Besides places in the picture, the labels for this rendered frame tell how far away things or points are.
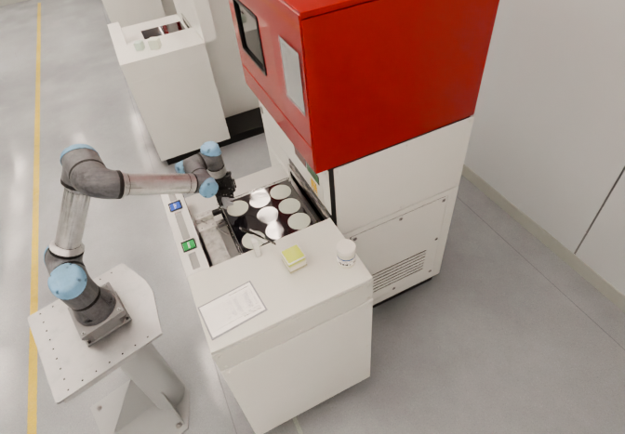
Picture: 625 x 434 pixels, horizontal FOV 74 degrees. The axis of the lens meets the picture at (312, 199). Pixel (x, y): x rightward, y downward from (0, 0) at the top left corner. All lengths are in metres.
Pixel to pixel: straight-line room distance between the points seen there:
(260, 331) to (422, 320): 1.33
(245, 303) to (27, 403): 1.70
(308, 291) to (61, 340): 0.98
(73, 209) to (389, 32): 1.21
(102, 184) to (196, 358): 1.43
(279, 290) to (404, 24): 1.00
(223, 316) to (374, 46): 1.04
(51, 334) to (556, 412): 2.31
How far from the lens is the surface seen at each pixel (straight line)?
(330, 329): 1.71
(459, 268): 2.86
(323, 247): 1.66
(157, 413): 2.56
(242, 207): 1.96
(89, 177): 1.48
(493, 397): 2.50
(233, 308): 1.55
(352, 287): 1.55
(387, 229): 2.03
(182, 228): 1.88
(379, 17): 1.40
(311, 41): 1.30
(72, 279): 1.69
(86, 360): 1.85
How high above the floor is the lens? 2.26
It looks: 45 degrees down
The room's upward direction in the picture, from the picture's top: 7 degrees counter-clockwise
